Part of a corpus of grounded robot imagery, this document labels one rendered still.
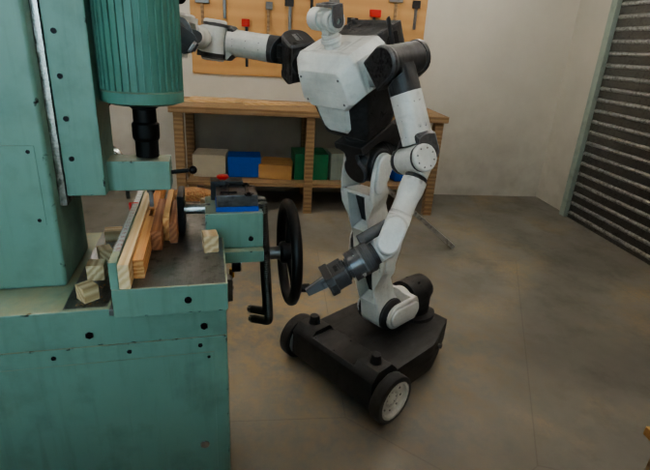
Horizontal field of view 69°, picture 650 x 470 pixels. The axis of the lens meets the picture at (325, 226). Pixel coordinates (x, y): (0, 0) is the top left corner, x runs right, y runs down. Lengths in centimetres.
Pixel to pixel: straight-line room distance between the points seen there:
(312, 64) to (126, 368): 98
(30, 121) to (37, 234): 24
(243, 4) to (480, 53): 214
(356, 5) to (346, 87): 301
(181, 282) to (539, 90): 445
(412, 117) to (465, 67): 338
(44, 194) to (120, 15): 39
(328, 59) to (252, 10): 292
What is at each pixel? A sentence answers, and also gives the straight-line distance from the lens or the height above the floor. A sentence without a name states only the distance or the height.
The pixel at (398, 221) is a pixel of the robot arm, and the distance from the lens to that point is 129.
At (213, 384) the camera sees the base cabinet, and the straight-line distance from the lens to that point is 120.
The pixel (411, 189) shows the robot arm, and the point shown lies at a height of 98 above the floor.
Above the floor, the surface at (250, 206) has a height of 97.
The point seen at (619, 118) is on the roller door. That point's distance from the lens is 441.
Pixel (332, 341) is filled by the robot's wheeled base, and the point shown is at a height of 19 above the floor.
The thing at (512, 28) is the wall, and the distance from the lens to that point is 487.
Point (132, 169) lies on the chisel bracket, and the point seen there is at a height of 105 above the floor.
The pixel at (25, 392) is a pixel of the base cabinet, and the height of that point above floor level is 61.
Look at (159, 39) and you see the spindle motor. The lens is 108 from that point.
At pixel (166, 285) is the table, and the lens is 94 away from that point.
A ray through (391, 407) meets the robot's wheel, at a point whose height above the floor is 6.
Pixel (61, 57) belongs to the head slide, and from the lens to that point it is 111.
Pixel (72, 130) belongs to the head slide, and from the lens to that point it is 113.
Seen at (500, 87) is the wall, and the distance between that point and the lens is 487.
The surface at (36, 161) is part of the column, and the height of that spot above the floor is 109.
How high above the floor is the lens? 134
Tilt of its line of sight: 21 degrees down
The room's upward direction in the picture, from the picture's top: 3 degrees clockwise
